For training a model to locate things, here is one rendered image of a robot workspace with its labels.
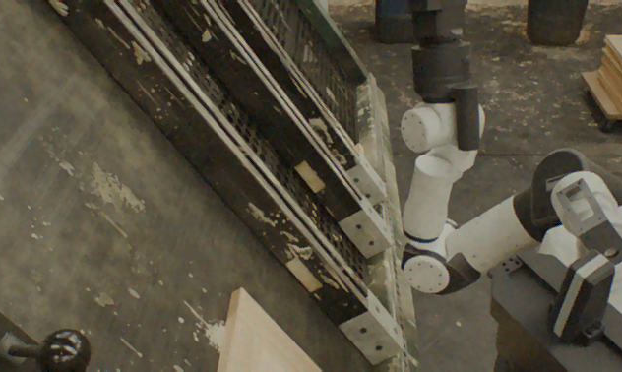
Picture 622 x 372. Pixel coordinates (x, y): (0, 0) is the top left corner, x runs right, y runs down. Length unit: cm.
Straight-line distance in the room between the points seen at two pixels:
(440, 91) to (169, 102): 40
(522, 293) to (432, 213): 68
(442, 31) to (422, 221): 32
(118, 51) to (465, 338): 196
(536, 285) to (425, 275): 70
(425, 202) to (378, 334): 30
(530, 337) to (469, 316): 233
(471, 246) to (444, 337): 155
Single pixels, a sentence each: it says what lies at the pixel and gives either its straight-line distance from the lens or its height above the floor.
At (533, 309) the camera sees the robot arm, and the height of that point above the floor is 158.
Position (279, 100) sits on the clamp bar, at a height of 129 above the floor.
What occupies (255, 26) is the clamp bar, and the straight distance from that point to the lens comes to 154.
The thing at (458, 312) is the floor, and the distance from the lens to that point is 279.
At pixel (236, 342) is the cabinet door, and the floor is 123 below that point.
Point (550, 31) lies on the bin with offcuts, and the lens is 539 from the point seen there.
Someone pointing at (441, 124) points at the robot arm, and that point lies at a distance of 104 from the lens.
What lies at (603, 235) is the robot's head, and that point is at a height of 144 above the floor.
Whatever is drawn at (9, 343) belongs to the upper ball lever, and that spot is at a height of 150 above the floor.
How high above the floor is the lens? 189
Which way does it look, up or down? 33 degrees down
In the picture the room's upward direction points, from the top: 3 degrees counter-clockwise
